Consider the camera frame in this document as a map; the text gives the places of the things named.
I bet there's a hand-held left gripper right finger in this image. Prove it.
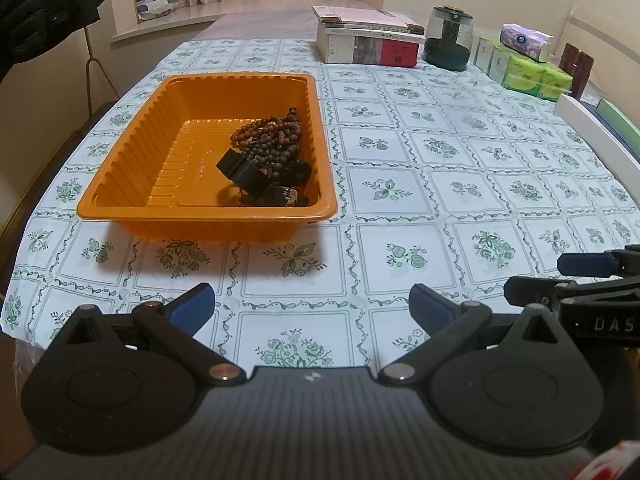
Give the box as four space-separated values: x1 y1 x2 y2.
377 282 568 388

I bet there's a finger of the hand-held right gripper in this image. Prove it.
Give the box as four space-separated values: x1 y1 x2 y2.
557 245 640 280
503 275 640 310

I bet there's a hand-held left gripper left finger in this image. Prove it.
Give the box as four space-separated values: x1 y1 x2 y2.
50 282 248 388

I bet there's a black wristband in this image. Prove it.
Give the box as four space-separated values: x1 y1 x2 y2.
216 147 271 196

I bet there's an orange plastic tray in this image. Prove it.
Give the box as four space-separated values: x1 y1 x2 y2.
76 72 340 242

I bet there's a dark green bead necklace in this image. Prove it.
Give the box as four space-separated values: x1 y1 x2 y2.
242 135 303 181

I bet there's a brown bead necklace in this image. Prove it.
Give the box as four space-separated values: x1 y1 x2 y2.
230 106 303 148

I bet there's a green floral tablecloth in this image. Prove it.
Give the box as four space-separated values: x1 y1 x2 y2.
0 37 640 368

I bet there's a long white box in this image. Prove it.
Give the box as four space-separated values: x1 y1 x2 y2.
554 93 640 172

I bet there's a dark blue box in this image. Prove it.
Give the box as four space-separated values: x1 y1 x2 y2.
587 102 640 150

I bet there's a red white patterned cloth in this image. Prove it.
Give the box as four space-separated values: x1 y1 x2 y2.
590 442 640 480

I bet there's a light green box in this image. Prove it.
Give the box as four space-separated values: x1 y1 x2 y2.
597 98 640 138

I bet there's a brown wooden cup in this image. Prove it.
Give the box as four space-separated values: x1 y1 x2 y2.
559 42 595 101

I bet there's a green tissue pack bundle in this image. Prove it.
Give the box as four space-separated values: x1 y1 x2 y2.
474 35 573 101

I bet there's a purple tissue pack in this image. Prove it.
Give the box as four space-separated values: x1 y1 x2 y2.
500 23 555 63

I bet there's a glass jar with green base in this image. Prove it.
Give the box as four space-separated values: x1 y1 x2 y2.
424 6 475 72

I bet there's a gold metal coat rack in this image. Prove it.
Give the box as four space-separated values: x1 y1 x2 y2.
82 25 123 121

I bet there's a white red cardboard box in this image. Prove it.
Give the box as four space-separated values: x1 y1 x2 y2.
316 27 421 68

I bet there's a thin green-edged book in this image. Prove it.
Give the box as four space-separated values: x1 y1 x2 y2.
320 19 426 40

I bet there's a large pale pink book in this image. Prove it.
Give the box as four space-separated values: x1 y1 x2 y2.
312 4 423 31

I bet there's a black puffer jacket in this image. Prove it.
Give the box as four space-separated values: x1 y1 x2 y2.
0 0 103 82

